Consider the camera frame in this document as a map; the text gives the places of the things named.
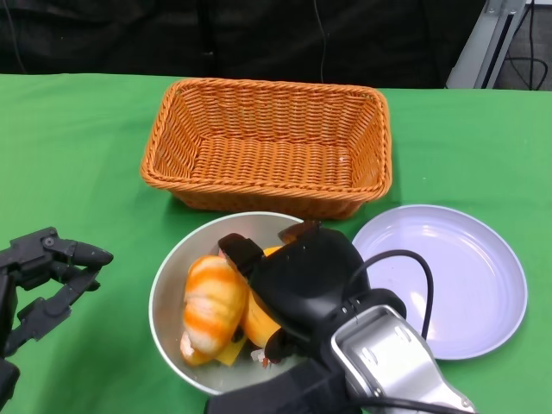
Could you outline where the black background floor cable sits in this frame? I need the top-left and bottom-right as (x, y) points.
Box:
(504, 0), (552, 91)

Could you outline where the striped orange croissant bread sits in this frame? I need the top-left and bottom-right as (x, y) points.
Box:
(179, 254), (249, 367)

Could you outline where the orange wicker basket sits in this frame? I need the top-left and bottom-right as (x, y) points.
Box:
(140, 77), (392, 221)

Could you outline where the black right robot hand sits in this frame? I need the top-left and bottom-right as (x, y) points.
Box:
(217, 219), (372, 363)

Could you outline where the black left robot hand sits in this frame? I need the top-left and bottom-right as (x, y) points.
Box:
(0, 226), (115, 359)

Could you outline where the thin black hanging cable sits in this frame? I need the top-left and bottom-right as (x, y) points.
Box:
(312, 0), (328, 83)

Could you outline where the grey aluminium frame post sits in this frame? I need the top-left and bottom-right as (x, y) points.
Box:
(446, 0), (534, 90)

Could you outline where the grey round bowl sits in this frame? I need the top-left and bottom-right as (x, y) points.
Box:
(148, 210), (359, 396)

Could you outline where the green tablecloth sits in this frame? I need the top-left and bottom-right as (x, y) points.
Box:
(0, 72), (552, 414)

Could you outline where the lavender round plate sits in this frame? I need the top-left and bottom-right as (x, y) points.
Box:
(352, 204), (529, 361)

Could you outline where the black backdrop curtain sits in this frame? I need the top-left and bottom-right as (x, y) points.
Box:
(0, 0), (480, 90)

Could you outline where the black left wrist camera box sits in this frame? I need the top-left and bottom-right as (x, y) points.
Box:
(0, 357), (22, 414)

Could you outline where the yellow cake slice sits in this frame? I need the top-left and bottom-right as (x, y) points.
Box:
(215, 340), (247, 367)

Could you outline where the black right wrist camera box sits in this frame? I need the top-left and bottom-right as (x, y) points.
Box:
(205, 360), (359, 414)

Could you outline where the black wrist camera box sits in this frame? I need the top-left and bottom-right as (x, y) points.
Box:
(205, 360), (359, 414)
(0, 357), (22, 414)

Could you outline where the orange ring-shaped bread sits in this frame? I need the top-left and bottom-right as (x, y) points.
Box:
(241, 245), (285, 347)

